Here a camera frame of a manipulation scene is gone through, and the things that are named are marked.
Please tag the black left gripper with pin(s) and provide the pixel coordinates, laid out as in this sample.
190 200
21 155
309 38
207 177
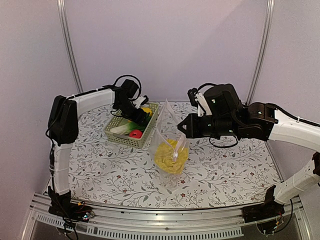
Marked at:
138 117

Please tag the left aluminium frame post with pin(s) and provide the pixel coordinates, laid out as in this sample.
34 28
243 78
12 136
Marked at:
62 12

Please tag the right aluminium frame post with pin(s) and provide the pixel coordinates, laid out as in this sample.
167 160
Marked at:
262 50

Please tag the red toy food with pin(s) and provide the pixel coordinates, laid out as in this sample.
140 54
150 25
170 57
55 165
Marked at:
137 134

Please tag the pale green plastic basket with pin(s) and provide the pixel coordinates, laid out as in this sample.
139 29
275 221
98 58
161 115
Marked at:
125 139

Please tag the yellow toy lemon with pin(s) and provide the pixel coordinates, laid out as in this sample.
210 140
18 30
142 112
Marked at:
147 110

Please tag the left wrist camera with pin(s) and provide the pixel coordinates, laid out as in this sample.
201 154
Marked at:
140 101

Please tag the toy napa cabbage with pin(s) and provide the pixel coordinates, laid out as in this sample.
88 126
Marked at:
170 161

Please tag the green toy leaf vegetable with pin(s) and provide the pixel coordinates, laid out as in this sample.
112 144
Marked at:
127 128

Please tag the front aluminium rail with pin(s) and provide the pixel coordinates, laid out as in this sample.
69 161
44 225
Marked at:
116 222

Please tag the floral patterned table mat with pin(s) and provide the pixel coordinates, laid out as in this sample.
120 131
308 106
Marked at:
214 175

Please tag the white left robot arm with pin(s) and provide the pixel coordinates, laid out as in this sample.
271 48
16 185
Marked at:
63 130

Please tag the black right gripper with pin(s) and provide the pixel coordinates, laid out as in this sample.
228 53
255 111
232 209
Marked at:
192 132

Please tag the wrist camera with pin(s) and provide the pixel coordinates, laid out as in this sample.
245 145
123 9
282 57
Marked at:
140 101
198 100

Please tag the aluminium frame post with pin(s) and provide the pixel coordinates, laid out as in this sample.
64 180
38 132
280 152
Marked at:
262 50
62 12

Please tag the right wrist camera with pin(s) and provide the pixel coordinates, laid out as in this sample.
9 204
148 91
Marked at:
198 100

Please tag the clear zip top bag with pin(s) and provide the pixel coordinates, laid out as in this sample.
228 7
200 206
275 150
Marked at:
166 128

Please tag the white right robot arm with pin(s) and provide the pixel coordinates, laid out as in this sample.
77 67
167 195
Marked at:
221 113

